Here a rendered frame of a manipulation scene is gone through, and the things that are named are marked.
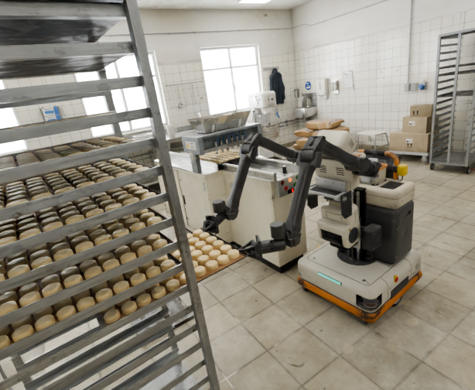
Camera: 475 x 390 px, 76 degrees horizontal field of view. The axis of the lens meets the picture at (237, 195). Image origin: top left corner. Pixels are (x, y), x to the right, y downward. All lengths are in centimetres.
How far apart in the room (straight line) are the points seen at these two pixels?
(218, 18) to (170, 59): 131
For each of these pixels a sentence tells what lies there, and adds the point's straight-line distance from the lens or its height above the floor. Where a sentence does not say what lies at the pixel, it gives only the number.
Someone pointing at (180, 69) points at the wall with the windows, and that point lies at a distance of 627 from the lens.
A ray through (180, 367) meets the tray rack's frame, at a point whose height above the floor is 15.
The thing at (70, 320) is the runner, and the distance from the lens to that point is 108.
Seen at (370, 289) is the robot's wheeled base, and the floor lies 28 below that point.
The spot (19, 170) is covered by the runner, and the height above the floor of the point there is 142.
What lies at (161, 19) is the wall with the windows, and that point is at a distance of 631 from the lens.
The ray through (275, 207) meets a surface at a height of 62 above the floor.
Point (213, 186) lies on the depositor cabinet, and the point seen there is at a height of 70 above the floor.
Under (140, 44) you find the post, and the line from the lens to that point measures 97.
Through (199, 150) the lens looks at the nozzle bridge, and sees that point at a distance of 272.
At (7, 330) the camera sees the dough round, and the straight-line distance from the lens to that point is 119.
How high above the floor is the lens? 153
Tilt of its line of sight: 19 degrees down
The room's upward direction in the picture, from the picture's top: 8 degrees counter-clockwise
